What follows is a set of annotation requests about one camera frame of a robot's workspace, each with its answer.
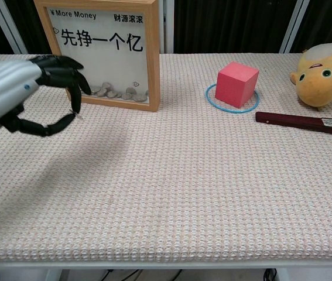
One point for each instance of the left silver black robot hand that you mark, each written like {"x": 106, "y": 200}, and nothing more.
{"x": 4, "y": 87}

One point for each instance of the silver coin pile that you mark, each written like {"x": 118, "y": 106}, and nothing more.
{"x": 113, "y": 93}

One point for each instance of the beige woven tablecloth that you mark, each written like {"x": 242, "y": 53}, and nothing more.
{"x": 183, "y": 190}

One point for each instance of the red foam cube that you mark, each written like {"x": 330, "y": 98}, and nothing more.
{"x": 236, "y": 83}

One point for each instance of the dark red folded fan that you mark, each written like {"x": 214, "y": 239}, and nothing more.
{"x": 285, "y": 120}

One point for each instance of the yellow plush toy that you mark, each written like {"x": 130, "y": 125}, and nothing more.
{"x": 318, "y": 87}

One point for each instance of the white frame post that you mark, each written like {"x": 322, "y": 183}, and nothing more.
{"x": 167, "y": 26}
{"x": 7, "y": 26}
{"x": 293, "y": 26}

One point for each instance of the wooden frame coin bank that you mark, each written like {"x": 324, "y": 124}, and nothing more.
{"x": 153, "y": 73}

